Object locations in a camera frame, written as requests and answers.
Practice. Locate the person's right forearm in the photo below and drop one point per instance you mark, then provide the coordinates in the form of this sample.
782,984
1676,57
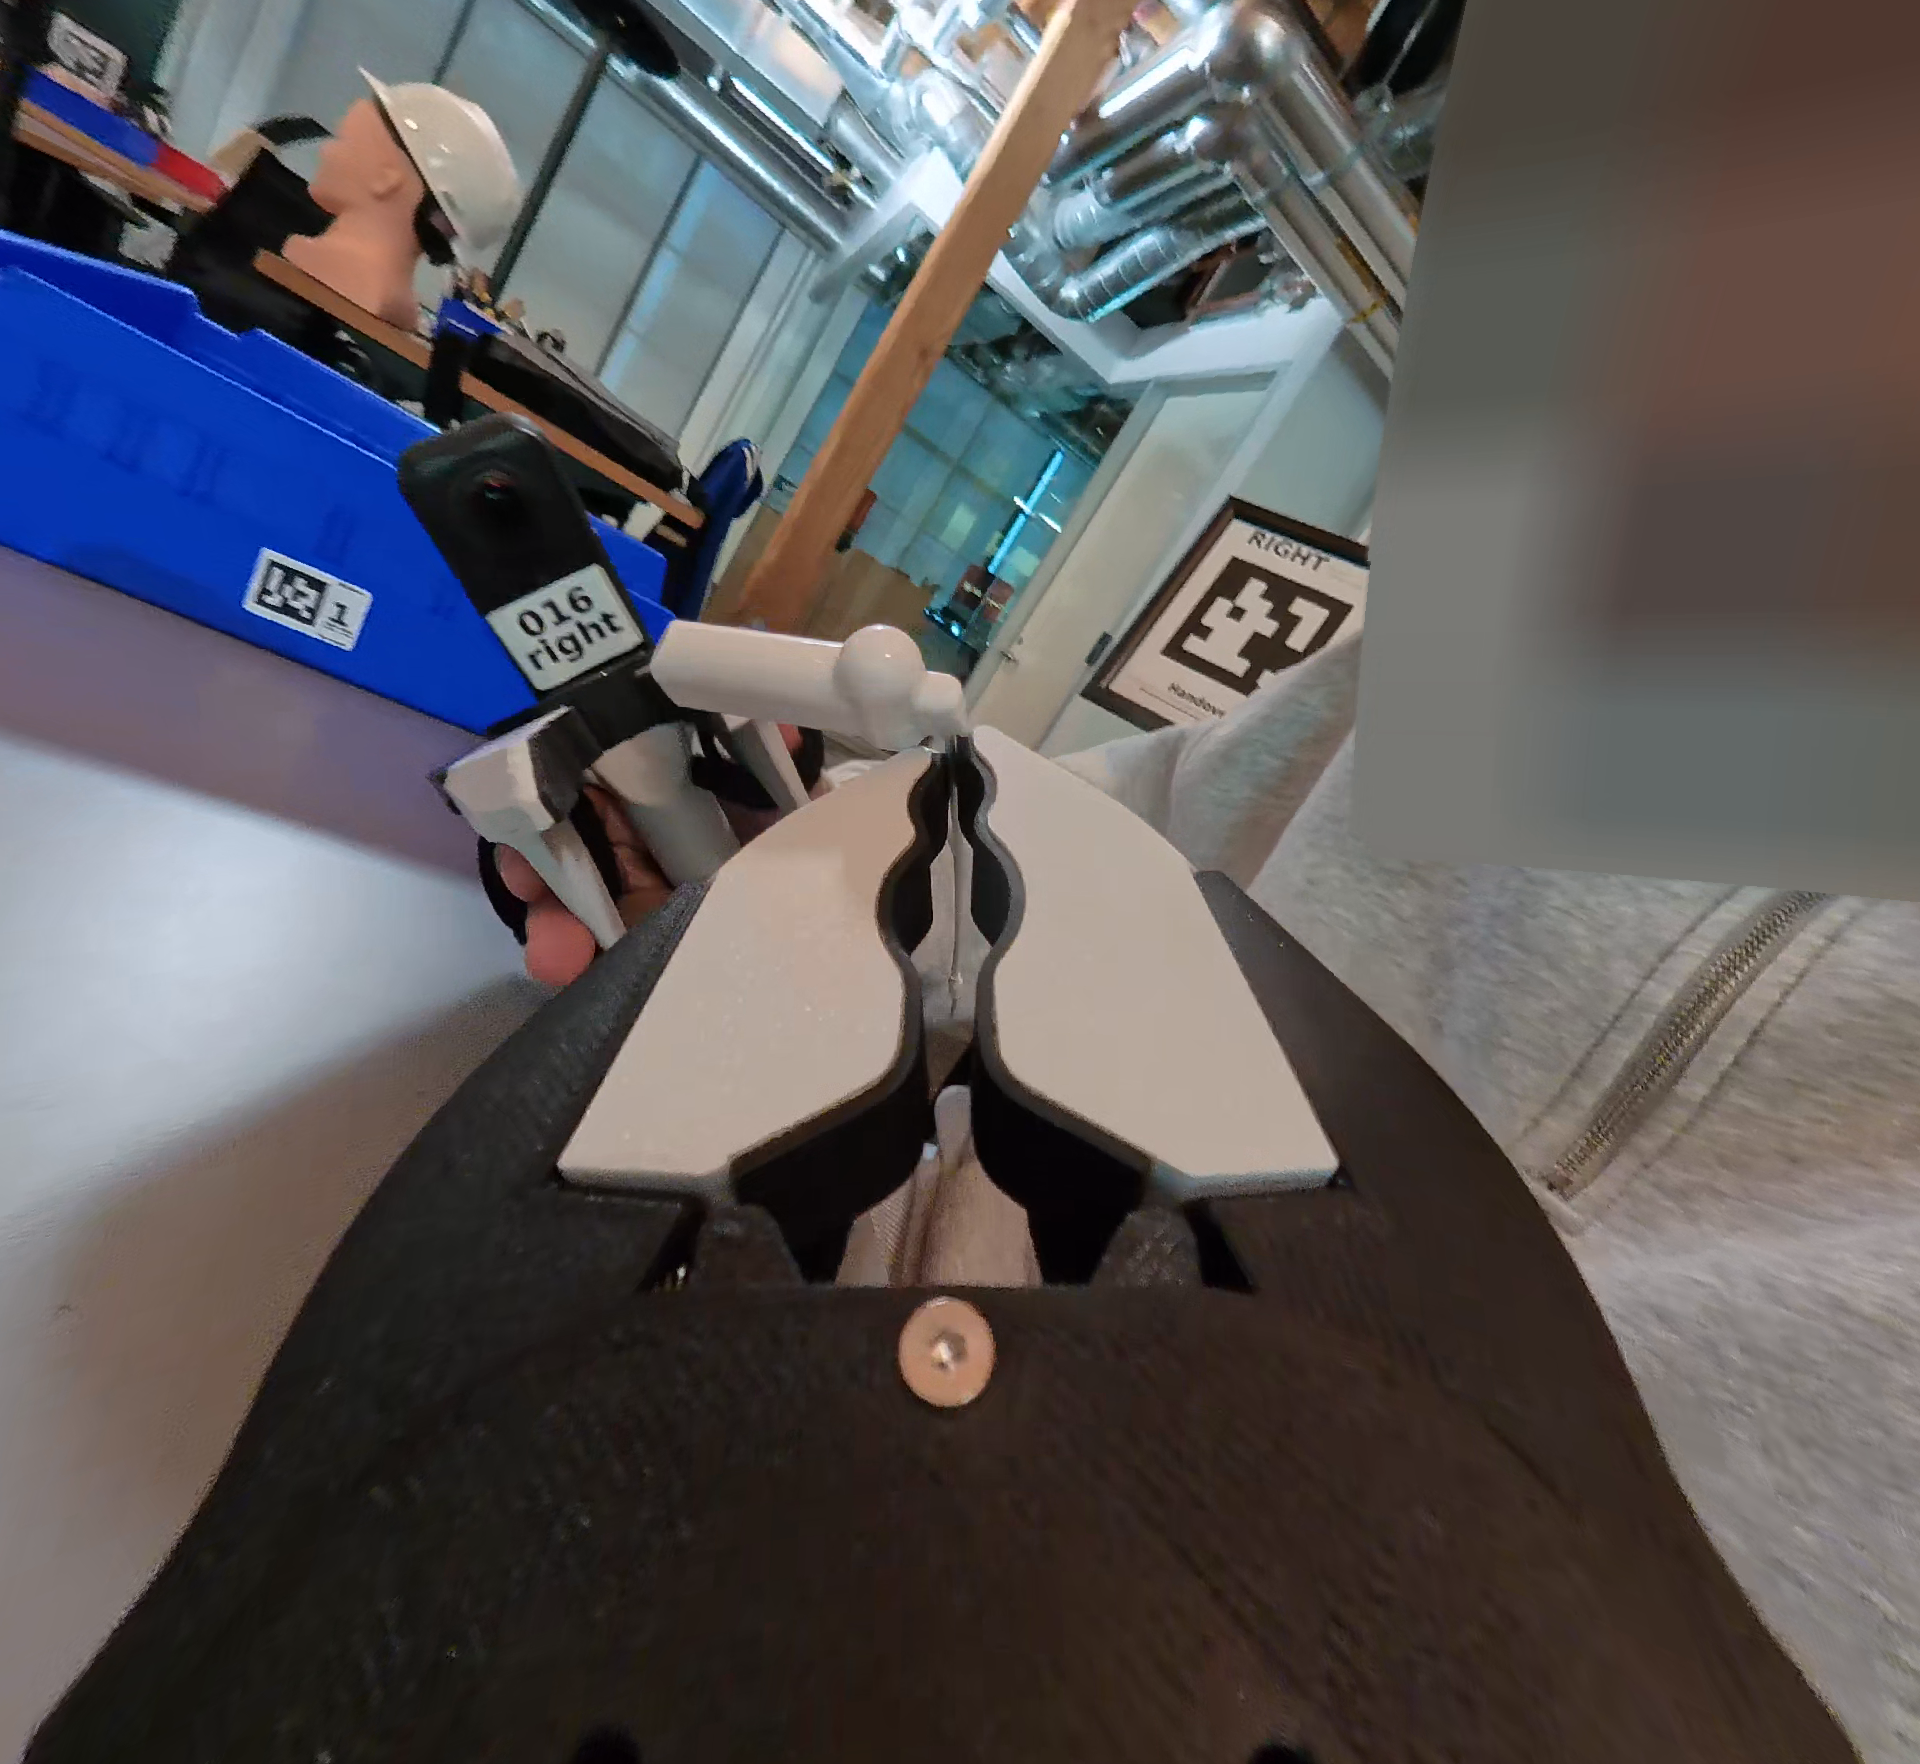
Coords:
1277,774

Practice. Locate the blue and red box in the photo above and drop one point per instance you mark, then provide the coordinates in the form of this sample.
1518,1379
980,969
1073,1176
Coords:
91,121

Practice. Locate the white hard hat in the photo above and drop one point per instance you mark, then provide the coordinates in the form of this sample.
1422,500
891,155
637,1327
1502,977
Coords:
457,152

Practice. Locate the black round lamp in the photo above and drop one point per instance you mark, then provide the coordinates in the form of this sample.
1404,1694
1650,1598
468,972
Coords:
615,12

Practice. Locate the blue plastic storage bin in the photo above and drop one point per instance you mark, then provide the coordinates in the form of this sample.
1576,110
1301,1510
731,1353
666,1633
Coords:
179,442

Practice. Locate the person's right hand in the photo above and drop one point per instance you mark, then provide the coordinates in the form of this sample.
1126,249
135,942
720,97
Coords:
556,945

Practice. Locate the brown cardboard box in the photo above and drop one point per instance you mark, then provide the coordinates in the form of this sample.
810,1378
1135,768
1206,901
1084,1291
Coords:
870,593

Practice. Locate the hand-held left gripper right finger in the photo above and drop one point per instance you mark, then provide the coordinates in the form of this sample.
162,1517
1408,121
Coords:
1140,1013

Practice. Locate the framed black-white marker poster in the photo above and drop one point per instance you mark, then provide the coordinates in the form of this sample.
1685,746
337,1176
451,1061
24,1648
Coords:
1261,624

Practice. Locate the white thin-rod plastic tool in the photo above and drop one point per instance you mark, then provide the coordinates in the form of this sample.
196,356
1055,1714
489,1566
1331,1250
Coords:
781,677

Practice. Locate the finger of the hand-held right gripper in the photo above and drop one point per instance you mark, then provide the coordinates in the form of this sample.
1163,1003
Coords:
504,789
768,759

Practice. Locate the wooden support beam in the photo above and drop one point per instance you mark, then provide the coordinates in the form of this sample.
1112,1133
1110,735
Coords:
930,294

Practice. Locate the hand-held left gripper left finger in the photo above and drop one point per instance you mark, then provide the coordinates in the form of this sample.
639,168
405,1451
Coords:
751,1013

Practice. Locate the silver ventilation ducts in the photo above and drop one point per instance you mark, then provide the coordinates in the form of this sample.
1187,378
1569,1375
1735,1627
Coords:
1200,69

